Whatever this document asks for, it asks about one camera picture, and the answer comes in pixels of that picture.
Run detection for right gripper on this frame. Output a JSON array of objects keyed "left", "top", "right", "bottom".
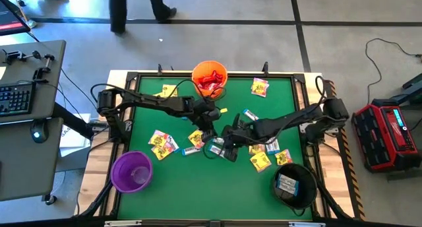
[{"left": 220, "top": 113, "right": 262, "bottom": 163}]

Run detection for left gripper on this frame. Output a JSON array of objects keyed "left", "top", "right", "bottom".
[{"left": 189, "top": 98, "right": 222, "bottom": 144}]

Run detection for orange pumpkin bucket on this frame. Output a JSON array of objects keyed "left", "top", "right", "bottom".
[{"left": 191, "top": 60, "right": 229, "bottom": 99}]

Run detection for purple plastic bucket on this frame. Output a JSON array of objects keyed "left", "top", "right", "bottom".
[{"left": 110, "top": 150, "right": 154, "bottom": 193}]

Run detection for black plastic bucket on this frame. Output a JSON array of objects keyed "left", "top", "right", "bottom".
[{"left": 272, "top": 163, "right": 318, "bottom": 210}]

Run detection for yellow black hazard tape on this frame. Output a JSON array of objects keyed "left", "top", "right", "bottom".
[{"left": 334, "top": 98, "right": 367, "bottom": 221}]

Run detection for white box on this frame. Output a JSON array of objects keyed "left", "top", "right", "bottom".
[{"left": 59, "top": 124, "right": 92, "bottom": 158}]

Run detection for red power station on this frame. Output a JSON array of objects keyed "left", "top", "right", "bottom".
[{"left": 351, "top": 99, "right": 422, "bottom": 174}]

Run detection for person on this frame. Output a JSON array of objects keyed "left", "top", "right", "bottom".
[{"left": 108, "top": 0, "right": 178, "bottom": 35}]

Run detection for black computer mouse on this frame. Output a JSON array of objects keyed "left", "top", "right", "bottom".
[{"left": 30, "top": 119, "right": 49, "bottom": 145}]

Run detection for black desk clamp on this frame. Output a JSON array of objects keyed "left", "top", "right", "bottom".
[
  {"left": 32, "top": 53, "right": 56, "bottom": 82},
  {"left": 1, "top": 49, "right": 42, "bottom": 65}
]

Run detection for dark equipment case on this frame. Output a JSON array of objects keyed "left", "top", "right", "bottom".
[{"left": 401, "top": 73, "right": 422, "bottom": 106}]

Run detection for black backlit keyboard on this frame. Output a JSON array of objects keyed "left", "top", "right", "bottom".
[{"left": 0, "top": 81, "right": 37, "bottom": 118}]

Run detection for grey desk with keyboard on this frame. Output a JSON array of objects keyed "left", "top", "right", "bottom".
[{"left": 0, "top": 40, "right": 67, "bottom": 124}]

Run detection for black monitor red screen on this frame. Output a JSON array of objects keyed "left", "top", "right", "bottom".
[{"left": 0, "top": 0, "right": 32, "bottom": 37}]

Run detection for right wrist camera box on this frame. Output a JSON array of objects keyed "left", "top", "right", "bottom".
[{"left": 221, "top": 129, "right": 235, "bottom": 145}]

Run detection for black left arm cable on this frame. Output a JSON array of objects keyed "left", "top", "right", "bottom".
[{"left": 89, "top": 78, "right": 228, "bottom": 104}]

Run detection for black table frame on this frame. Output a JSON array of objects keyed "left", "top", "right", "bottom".
[{"left": 74, "top": 61, "right": 363, "bottom": 227}]

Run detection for silver metal bracket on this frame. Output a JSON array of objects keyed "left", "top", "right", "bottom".
[
  {"left": 104, "top": 219, "right": 142, "bottom": 227},
  {"left": 288, "top": 221, "right": 326, "bottom": 227}
]

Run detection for black floor cable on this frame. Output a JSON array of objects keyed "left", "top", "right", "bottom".
[{"left": 362, "top": 38, "right": 422, "bottom": 96}]

